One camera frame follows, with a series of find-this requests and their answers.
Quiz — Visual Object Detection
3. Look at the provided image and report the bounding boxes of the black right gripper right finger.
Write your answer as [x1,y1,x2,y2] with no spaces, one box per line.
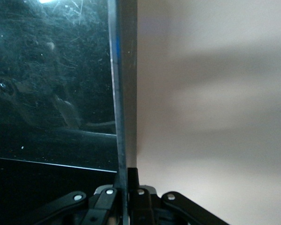
[127,167,230,225]

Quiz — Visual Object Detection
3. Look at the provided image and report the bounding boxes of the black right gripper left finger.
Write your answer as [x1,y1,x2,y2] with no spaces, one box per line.
[34,188,119,225]

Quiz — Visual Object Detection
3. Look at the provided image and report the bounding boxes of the black plastic box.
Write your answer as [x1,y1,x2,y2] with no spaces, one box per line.
[0,0,138,225]

